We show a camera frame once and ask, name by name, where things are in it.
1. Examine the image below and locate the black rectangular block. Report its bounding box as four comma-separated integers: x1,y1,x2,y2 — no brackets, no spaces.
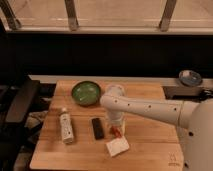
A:
92,118,104,140

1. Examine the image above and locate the white folded cloth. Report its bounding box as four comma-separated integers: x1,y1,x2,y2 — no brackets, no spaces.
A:
106,136,130,157

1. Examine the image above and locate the white squeeze bottle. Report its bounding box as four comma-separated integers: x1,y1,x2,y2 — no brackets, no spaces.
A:
59,108,74,144

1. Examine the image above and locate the black office chair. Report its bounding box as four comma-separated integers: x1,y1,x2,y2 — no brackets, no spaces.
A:
0,80,41,171

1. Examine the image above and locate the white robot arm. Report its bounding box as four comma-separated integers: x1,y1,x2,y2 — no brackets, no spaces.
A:
100,85,213,171

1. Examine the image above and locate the blue grey bowl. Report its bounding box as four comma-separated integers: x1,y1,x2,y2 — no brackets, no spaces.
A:
179,70,203,87

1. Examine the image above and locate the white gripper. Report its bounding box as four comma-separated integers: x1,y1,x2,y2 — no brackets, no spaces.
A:
107,111,126,136

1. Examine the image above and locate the green bowl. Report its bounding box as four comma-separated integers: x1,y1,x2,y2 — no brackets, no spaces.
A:
71,81,101,106

